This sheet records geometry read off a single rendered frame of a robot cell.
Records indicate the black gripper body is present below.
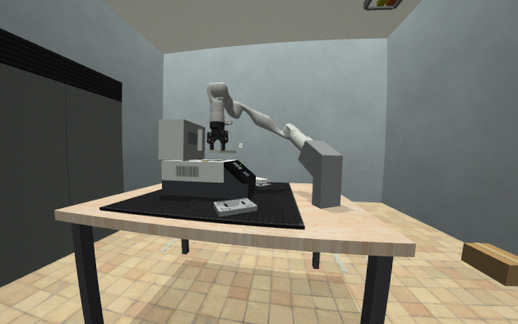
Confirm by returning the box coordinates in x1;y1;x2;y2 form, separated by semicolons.
210;121;224;140

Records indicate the white thermal cycler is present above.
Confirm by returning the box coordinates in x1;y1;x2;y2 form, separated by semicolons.
159;119;256;199

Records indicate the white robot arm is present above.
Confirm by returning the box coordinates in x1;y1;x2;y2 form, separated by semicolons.
207;82;313;151

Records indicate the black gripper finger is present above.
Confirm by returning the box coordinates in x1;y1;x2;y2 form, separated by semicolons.
207;132;216;150
215;130;229;151

